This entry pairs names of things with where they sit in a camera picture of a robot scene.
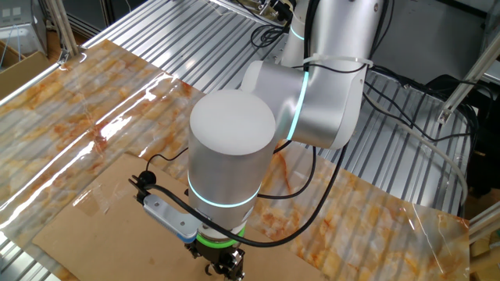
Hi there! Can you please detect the wooden block pile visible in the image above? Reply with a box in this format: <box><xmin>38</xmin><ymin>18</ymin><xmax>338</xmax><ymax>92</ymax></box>
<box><xmin>468</xmin><ymin>229</ymin><xmax>500</xmax><ymax>281</ymax></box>

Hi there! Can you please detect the open cardboard box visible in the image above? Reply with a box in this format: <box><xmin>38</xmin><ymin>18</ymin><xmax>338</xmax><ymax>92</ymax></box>
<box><xmin>0</xmin><ymin>41</ymin><xmax>52</xmax><ymax>99</ymax></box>

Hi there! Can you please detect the marble pattern plastic mat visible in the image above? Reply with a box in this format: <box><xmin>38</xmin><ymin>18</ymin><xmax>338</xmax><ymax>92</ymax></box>
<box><xmin>0</xmin><ymin>38</ymin><xmax>471</xmax><ymax>281</ymax></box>

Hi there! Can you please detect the black usb cable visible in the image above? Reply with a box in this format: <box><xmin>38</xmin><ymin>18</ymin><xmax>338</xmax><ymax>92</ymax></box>
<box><xmin>362</xmin><ymin>66</ymin><xmax>476</xmax><ymax>144</ymax></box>

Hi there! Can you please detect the grey cabinet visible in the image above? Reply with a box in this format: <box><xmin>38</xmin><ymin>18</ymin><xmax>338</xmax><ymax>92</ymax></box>
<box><xmin>370</xmin><ymin>0</ymin><xmax>489</xmax><ymax>85</ymax></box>

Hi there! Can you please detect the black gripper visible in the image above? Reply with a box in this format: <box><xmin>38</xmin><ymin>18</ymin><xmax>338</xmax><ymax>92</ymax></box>
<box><xmin>184</xmin><ymin>238</ymin><xmax>246</xmax><ymax>281</ymax></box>

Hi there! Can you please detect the grey device box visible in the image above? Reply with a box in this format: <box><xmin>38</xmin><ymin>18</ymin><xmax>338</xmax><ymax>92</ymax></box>
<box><xmin>0</xmin><ymin>0</ymin><xmax>48</xmax><ymax>55</ymax></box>

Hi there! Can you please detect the thick black cable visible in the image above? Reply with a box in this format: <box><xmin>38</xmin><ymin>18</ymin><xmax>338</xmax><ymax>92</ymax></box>
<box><xmin>128</xmin><ymin>0</ymin><xmax>391</xmax><ymax>249</ymax></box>

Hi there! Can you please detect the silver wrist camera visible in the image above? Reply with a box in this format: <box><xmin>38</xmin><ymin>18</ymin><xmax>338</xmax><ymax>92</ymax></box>
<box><xmin>141</xmin><ymin>193</ymin><xmax>205</xmax><ymax>244</ymax></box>

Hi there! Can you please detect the thin black cable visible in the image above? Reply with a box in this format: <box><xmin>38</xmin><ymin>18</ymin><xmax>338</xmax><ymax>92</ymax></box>
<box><xmin>150</xmin><ymin>138</ymin><xmax>318</xmax><ymax>201</ymax></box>

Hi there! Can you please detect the white zip tie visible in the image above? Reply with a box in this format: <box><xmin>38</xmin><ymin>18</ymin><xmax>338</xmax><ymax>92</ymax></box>
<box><xmin>302</xmin><ymin>54</ymin><xmax>374</xmax><ymax>69</ymax></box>

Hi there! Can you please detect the grey cable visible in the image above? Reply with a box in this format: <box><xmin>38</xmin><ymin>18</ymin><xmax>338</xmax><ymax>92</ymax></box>
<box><xmin>362</xmin><ymin>93</ymin><xmax>469</xmax><ymax>205</ymax></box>

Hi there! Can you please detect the brown cardboard sheet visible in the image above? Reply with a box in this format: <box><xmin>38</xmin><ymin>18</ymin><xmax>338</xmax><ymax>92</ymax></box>
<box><xmin>32</xmin><ymin>153</ymin><xmax>327</xmax><ymax>281</ymax></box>

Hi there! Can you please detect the black coiled cable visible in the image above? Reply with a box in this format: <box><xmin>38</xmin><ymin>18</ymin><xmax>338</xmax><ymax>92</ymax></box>
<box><xmin>248</xmin><ymin>22</ymin><xmax>292</xmax><ymax>51</ymax></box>

